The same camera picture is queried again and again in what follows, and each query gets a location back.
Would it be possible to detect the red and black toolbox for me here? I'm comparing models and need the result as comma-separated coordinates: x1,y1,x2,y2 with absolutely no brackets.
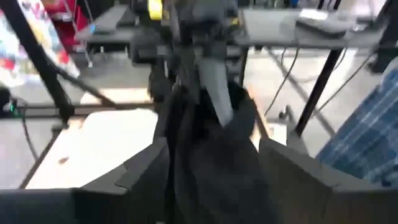
40,0,91,52

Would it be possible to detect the black flat device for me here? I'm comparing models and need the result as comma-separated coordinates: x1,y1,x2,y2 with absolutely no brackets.
294,17,351,39

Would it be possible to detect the colourful patterned mat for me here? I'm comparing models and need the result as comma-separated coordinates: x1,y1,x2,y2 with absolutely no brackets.
0,0,81,88

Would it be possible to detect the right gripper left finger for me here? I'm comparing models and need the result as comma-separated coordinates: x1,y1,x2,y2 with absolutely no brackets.
0,136,171,224

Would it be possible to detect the dark grey clothes hanger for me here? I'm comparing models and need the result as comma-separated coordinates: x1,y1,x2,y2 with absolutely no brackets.
197,55,234,128

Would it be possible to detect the black garment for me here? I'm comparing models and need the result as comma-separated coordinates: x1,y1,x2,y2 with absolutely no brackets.
151,80,276,224

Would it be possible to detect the narrow grey desk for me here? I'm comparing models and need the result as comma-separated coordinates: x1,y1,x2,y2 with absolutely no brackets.
73,3,139,46

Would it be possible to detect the large grey desk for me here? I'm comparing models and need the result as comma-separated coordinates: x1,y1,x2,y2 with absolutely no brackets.
234,7,385,138

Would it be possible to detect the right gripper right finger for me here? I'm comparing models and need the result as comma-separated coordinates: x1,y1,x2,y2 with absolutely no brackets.
257,138,398,224

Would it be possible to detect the blue plaid button shirt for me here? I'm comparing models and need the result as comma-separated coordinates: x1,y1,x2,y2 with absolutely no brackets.
315,65,398,188

